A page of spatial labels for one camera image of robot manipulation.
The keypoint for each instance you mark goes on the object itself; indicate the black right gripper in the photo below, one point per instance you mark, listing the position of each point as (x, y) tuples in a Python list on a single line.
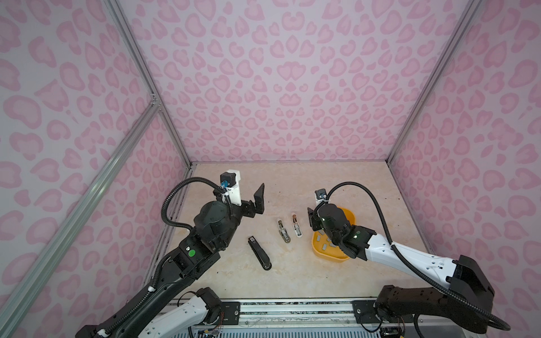
[(313, 218)]

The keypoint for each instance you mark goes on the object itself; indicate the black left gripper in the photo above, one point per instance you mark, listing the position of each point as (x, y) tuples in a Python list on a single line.
[(249, 210)]

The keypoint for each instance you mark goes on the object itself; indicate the white pink stapler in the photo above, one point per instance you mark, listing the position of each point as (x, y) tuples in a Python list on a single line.
[(296, 226)]

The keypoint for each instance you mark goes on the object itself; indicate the stapler metal magazine part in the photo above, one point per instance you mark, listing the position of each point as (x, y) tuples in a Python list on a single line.
[(283, 232)]

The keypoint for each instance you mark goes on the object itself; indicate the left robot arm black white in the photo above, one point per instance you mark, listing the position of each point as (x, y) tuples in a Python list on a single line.
[(211, 233)]

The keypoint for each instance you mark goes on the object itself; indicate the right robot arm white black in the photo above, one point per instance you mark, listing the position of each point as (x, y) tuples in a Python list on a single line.
[(457, 288)]

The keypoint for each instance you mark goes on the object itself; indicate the black stapler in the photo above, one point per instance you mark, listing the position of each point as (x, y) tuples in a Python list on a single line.
[(259, 252)]

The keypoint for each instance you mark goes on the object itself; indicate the yellow plastic tray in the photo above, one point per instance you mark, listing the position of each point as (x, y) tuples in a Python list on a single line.
[(322, 245)]

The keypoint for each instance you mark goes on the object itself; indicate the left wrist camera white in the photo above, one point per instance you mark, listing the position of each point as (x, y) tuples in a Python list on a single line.
[(230, 181)]

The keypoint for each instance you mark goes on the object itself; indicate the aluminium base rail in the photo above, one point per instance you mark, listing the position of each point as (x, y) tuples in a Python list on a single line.
[(322, 317)]

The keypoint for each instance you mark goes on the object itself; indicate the aluminium frame rail left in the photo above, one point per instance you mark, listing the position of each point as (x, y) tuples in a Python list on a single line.
[(70, 94)]

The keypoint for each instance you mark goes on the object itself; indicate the aluminium frame rail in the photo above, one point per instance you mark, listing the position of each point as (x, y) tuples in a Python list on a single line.
[(470, 13), (70, 94)]

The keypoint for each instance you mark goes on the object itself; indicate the aluminium frame rail right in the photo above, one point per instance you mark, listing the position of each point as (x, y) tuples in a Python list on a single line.
[(470, 13)]

